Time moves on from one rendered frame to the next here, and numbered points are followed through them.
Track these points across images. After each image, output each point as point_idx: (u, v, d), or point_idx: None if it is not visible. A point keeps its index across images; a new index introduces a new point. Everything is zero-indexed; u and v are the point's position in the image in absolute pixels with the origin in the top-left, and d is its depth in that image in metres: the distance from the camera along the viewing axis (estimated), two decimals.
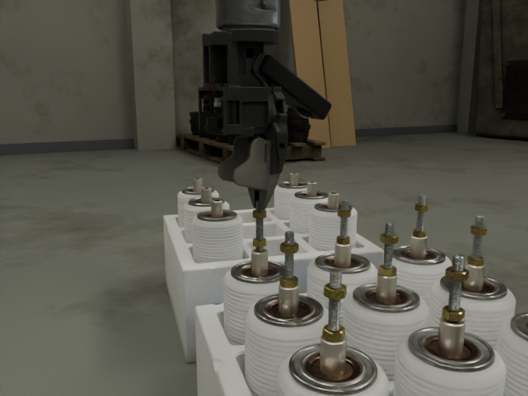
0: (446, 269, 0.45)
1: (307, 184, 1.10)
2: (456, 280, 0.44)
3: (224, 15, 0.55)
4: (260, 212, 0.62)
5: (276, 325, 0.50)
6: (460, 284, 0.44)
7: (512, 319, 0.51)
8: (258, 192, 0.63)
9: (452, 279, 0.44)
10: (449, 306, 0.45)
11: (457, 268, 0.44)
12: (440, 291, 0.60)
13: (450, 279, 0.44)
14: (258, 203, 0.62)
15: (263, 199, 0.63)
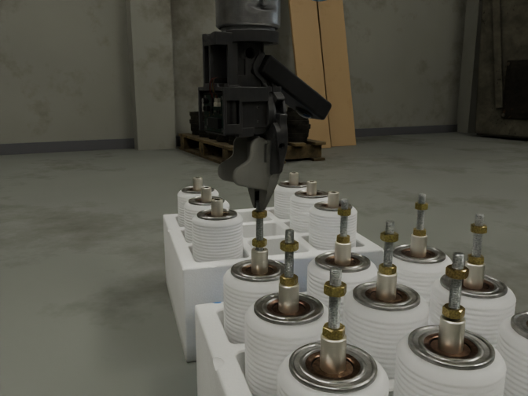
0: (446, 267, 0.45)
1: (307, 183, 1.09)
2: (456, 279, 0.44)
3: (224, 15, 0.55)
4: (254, 209, 0.64)
5: (276, 324, 0.50)
6: (460, 282, 0.44)
7: (512, 317, 0.51)
8: (258, 192, 0.63)
9: (452, 276, 0.44)
10: (449, 304, 0.45)
11: (457, 266, 0.44)
12: (441, 289, 0.60)
13: (450, 277, 0.44)
14: (258, 202, 0.63)
15: (263, 199, 0.63)
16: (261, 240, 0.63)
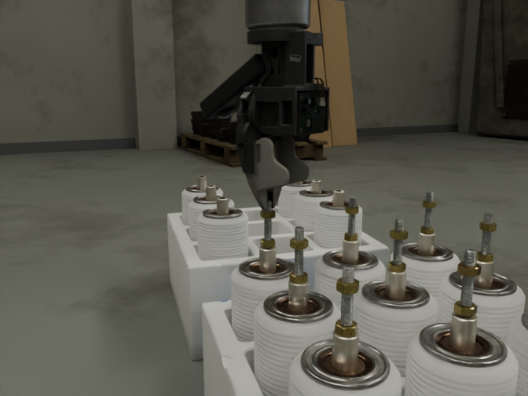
0: (459, 264, 0.45)
1: (312, 181, 1.09)
2: (469, 276, 0.43)
3: (308, 16, 0.56)
4: None
5: (287, 321, 0.50)
6: (473, 280, 0.44)
7: (523, 315, 0.51)
8: (265, 193, 0.62)
9: (464, 274, 0.44)
10: (461, 302, 0.45)
11: (470, 263, 0.44)
12: (449, 287, 0.59)
13: (463, 274, 0.44)
14: (267, 202, 0.63)
15: (268, 197, 0.63)
16: (267, 240, 0.63)
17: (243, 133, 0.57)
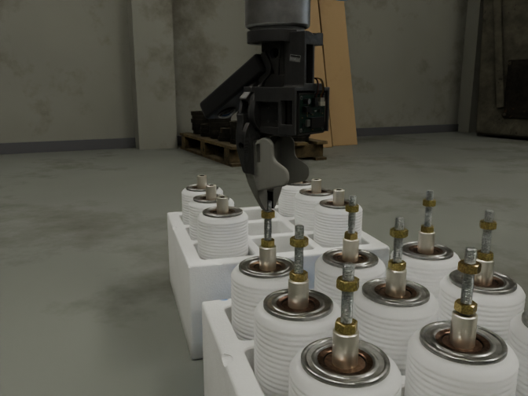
0: (459, 262, 0.44)
1: (312, 181, 1.09)
2: (469, 273, 0.43)
3: (308, 16, 0.56)
4: (274, 211, 0.63)
5: (287, 319, 0.50)
6: (473, 277, 0.44)
7: (523, 313, 0.51)
8: (265, 193, 0.62)
9: (464, 272, 0.43)
10: (462, 299, 0.45)
11: (470, 261, 0.44)
12: (449, 285, 0.59)
13: (463, 272, 0.44)
14: (270, 203, 0.63)
15: (268, 197, 0.63)
16: (264, 238, 0.64)
17: (243, 133, 0.57)
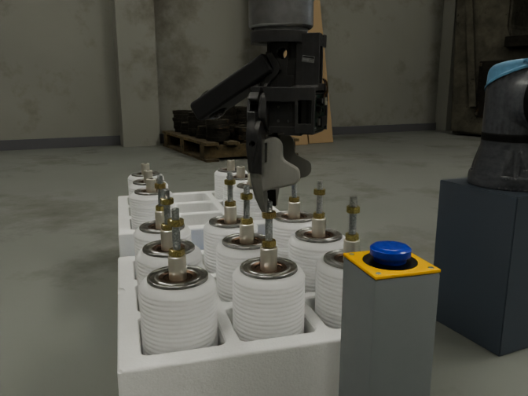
0: (268, 214, 0.62)
1: (236, 167, 1.28)
2: (275, 217, 0.63)
3: (313, 18, 0.57)
4: (159, 184, 0.81)
5: (154, 256, 0.69)
6: (271, 220, 0.64)
7: (327, 252, 0.70)
8: (264, 195, 0.61)
9: (276, 217, 0.63)
10: (270, 238, 0.64)
11: (272, 209, 0.63)
12: (292, 238, 0.79)
13: (274, 218, 0.63)
14: (159, 177, 0.82)
15: (270, 196, 0.64)
16: None
17: (255, 131, 0.57)
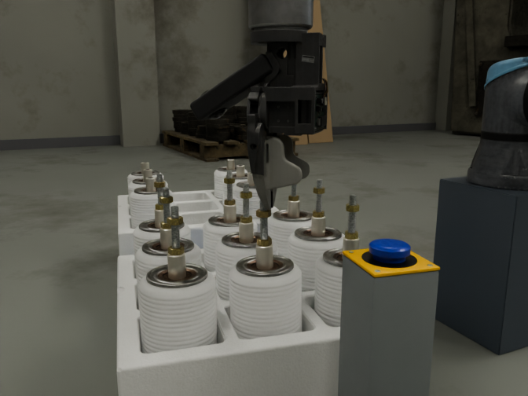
0: (265, 212, 0.63)
1: (236, 166, 1.29)
2: (269, 214, 0.64)
3: (313, 18, 0.58)
4: (159, 182, 0.81)
5: (153, 254, 0.69)
6: (264, 218, 0.64)
7: (327, 251, 0.70)
8: (267, 192, 0.62)
9: (271, 214, 0.64)
10: (267, 236, 0.64)
11: None
12: (292, 236, 0.79)
13: (270, 215, 0.63)
14: (158, 176, 0.82)
15: (267, 197, 0.63)
16: None
17: (256, 134, 0.57)
